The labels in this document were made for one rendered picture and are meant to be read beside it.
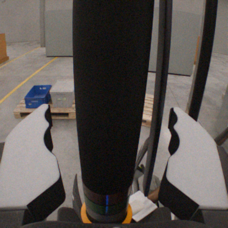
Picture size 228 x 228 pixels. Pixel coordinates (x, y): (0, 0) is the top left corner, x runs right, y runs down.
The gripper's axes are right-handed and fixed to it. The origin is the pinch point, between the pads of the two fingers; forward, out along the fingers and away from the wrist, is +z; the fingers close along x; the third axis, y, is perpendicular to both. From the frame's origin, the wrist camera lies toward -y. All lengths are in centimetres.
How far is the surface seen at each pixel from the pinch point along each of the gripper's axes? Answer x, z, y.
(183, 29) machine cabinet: 221, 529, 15
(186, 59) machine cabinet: 243, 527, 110
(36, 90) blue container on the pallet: -143, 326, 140
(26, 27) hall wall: -581, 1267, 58
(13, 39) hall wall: -698, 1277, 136
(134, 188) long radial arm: 11, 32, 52
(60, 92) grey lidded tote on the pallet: -76, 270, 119
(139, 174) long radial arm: 14, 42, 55
